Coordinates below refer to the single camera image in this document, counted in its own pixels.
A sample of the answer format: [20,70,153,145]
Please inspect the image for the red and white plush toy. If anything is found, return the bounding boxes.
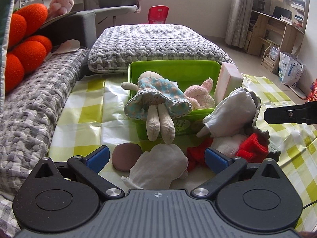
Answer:
[186,133,269,171]

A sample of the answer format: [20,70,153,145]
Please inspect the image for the brown round cushion pad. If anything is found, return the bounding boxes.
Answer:
[111,143,142,172]

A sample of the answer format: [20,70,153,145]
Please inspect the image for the white cloth mitten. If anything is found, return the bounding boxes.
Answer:
[197,87,256,138]
[121,143,189,190]

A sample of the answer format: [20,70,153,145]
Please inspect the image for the red printed bag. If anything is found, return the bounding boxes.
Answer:
[306,79,317,102]

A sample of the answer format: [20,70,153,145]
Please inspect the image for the white printed shopping bag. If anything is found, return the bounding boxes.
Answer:
[278,52,306,88]

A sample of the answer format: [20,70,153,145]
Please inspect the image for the green checked plastic tablecloth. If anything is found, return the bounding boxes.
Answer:
[49,75,316,231]

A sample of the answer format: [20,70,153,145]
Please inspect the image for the pink plush bunny in box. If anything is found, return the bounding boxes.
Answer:
[184,78,215,110]

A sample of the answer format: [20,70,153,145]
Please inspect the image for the white pink sponge block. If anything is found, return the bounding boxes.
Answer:
[214,62,243,105]

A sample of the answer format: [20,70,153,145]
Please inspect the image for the grey quilted sofa cover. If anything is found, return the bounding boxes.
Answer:
[1,47,89,237]

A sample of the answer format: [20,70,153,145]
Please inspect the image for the wooden desk shelf unit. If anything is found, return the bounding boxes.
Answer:
[244,0,310,73]

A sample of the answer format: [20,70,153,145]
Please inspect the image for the rag doll in blue dress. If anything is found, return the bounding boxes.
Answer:
[121,71,192,145]

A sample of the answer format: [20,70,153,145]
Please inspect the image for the green plastic storage box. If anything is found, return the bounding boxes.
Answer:
[128,60,221,136]

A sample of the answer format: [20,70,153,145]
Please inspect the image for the beige curtain right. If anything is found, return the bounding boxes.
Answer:
[225,0,255,48]

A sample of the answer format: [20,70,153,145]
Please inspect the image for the white paper scrap on sofa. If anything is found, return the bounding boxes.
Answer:
[52,39,81,54]

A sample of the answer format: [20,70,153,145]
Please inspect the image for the grey quilted ottoman cushion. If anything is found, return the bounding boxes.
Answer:
[88,24,232,74]

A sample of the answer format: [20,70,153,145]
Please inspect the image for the orange carrot plush pillow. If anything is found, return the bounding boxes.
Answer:
[5,4,53,93]

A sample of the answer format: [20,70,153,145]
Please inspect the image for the grey sofa armrest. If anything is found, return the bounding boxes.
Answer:
[36,11,97,48]

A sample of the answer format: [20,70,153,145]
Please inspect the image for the pink plush octopus toy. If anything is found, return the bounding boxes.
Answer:
[48,0,74,18]

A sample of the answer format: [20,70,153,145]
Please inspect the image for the red plastic kids chair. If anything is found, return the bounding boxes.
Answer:
[148,5,169,24]

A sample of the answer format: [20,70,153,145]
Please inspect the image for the teal patterned throw pillow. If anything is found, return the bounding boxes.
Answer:
[0,0,14,116]

